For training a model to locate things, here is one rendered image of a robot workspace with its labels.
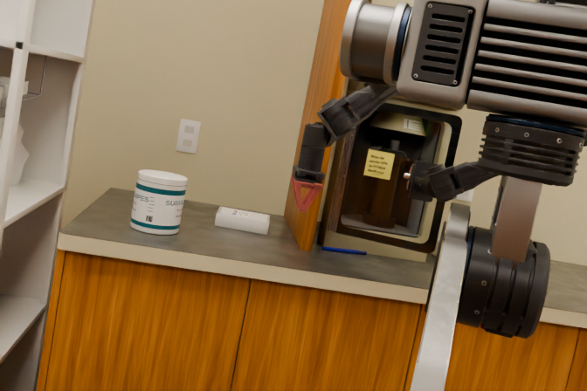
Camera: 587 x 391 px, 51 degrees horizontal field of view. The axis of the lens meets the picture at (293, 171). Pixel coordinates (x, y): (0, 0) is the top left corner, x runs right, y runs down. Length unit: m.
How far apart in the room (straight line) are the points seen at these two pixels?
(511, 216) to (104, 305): 1.03
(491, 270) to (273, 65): 1.46
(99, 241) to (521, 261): 0.98
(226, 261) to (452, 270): 0.86
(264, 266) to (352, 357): 0.35
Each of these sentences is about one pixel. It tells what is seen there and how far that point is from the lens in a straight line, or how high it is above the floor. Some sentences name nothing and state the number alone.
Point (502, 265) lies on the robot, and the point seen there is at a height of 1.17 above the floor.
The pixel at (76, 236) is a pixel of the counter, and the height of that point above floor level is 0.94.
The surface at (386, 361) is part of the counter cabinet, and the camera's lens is 1.69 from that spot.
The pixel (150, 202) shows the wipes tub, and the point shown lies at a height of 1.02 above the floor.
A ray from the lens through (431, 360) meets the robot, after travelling 0.63.
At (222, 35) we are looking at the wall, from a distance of 2.19.
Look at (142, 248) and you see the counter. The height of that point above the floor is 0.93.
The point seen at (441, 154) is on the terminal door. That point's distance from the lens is 1.76.
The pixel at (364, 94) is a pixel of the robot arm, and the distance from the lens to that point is 1.41.
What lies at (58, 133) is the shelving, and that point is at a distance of 2.25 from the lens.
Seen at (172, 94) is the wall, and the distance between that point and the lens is 2.19.
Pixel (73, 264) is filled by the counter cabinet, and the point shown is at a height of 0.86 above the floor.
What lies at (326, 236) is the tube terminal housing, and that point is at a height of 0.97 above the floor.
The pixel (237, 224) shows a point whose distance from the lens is 1.83.
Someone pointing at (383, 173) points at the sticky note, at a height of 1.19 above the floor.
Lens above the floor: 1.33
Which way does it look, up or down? 6 degrees down
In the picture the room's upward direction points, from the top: 11 degrees clockwise
